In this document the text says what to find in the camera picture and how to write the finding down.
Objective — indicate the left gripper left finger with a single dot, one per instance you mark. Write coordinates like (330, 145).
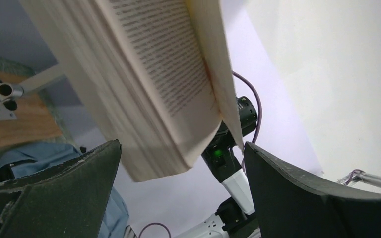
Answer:
(64, 201)

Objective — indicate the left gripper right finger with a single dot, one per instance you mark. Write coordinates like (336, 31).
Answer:
(290, 202)

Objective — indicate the blue student backpack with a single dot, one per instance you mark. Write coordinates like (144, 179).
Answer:
(32, 159)

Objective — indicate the yellow teal paperback book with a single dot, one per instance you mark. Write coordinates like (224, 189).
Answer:
(154, 74)

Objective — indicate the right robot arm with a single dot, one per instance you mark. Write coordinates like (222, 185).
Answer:
(235, 217)

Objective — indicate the wooden board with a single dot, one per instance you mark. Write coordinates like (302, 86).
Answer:
(34, 122)

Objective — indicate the aluminium side rail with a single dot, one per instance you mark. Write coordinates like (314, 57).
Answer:
(358, 175)

